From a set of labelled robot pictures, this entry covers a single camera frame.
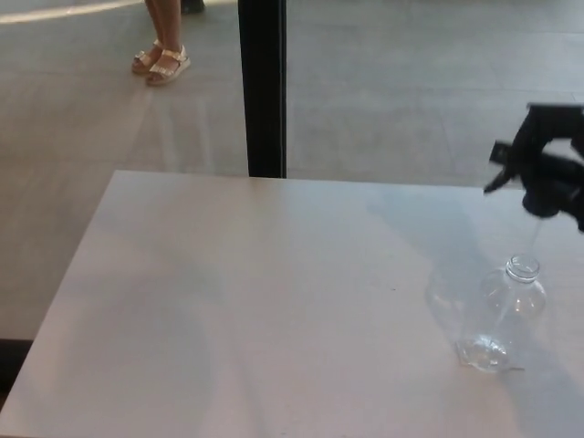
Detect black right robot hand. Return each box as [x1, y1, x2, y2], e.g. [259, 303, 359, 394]
[510, 102, 584, 234]

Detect black trigger sprayer lid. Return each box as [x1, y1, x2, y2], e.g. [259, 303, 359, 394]
[483, 140, 584, 256]

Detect clear plastic spray bottle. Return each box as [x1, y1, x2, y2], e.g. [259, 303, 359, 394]
[454, 254, 548, 373]

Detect person's bare legs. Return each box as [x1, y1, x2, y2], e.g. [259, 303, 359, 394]
[143, 0, 186, 54]

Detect black vertical window post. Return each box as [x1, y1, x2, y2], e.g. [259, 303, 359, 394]
[236, 0, 288, 179]

